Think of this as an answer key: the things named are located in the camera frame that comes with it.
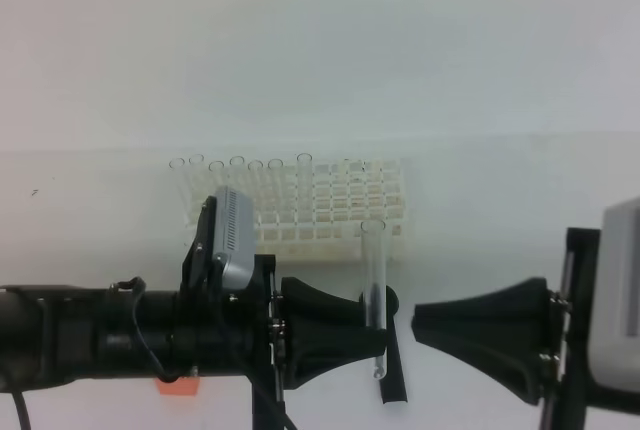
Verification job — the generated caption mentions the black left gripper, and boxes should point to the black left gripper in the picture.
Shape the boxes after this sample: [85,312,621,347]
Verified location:
[179,195,387,429]

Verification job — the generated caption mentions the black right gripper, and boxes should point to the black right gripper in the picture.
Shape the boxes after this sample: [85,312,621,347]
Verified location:
[411,228,639,429]

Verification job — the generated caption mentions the clear glass test tube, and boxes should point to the clear glass test tube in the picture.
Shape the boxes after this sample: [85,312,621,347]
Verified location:
[359,219,390,382]

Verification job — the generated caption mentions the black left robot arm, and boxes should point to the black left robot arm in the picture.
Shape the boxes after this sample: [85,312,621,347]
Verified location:
[1,195,387,429]

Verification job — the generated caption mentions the white plastic test tube rack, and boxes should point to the white plastic test tube rack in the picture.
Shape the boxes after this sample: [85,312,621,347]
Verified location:
[183,154,406,262]

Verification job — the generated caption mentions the clear test tube in rack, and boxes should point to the clear test tube in rack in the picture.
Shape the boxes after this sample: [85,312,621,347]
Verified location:
[228,155,247,192]
[188,154,207,204]
[296,153,313,213]
[268,158,284,212]
[168,157,192,213]
[208,160,227,195]
[247,159,264,213]

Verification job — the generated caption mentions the black plastic scoop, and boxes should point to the black plastic scoop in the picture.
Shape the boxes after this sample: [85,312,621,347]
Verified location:
[374,286,408,404]

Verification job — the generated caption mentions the orange cube block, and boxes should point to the orange cube block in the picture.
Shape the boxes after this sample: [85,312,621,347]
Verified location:
[154,368,200,397]

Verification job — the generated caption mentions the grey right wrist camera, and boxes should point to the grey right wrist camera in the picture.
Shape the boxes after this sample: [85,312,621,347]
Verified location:
[588,199,639,393]

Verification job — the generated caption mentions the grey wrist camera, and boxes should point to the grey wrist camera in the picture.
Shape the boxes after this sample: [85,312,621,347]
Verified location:
[588,199,639,393]
[212,186,256,291]

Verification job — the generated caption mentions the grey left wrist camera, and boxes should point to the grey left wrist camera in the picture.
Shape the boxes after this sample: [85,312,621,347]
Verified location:
[212,186,256,291]

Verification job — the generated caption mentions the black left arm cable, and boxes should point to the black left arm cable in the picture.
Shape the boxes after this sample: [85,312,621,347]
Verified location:
[0,277,191,430]

